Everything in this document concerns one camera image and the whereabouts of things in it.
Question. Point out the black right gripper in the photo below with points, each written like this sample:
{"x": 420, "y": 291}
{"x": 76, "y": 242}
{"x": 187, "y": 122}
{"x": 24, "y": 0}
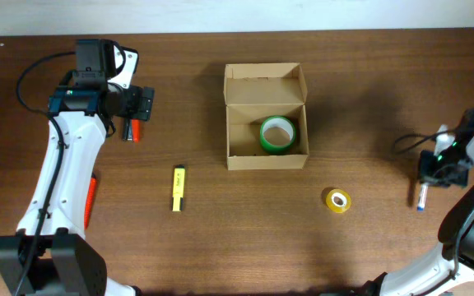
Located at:
{"x": 427, "y": 175}

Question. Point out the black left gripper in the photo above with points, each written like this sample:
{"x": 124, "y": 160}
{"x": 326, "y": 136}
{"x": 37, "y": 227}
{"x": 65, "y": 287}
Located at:
{"x": 138, "y": 103}

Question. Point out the black and red stapler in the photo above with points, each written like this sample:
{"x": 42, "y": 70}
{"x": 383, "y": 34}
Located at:
{"x": 131, "y": 130}

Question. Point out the blue whiteboard marker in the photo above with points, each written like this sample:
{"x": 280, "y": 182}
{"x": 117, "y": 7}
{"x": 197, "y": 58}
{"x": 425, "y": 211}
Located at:
{"x": 422, "y": 197}

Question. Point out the small yellow tape roll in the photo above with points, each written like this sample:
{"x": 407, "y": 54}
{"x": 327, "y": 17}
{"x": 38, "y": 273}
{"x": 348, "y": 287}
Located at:
{"x": 338, "y": 201}

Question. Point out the green tape roll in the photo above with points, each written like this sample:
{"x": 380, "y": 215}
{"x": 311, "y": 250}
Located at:
{"x": 277, "y": 134}

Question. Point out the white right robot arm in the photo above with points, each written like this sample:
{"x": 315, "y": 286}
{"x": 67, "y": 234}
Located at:
{"x": 451, "y": 262}

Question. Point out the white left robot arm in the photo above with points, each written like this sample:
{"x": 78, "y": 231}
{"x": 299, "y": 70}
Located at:
{"x": 49, "y": 254}

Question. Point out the yellow highlighter marker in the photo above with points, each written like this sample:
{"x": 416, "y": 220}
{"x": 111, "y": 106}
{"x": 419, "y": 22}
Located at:
{"x": 178, "y": 188}

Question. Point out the pink highlighter marker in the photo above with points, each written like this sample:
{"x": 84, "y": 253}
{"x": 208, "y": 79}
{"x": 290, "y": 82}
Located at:
{"x": 90, "y": 200}

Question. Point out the open cardboard box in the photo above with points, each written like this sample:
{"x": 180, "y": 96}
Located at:
{"x": 254, "y": 92}

